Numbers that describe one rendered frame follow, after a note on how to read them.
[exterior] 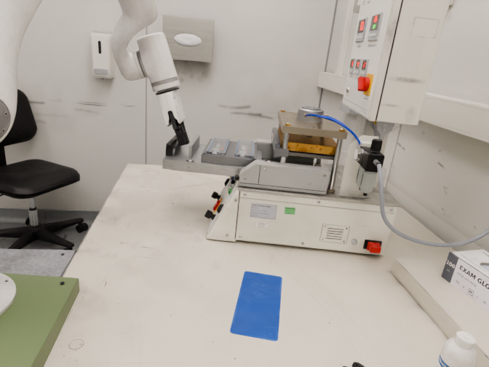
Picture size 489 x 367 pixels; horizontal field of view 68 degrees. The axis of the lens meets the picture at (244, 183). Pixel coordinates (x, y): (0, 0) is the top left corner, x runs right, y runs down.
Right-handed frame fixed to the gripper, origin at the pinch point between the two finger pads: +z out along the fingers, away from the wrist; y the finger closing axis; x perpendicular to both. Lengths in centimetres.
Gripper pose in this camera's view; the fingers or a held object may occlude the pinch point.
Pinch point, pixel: (183, 138)
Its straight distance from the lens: 118.3
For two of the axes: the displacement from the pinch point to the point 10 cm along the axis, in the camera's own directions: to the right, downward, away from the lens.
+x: 9.7, -2.2, -1.2
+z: 2.5, 9.1, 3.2
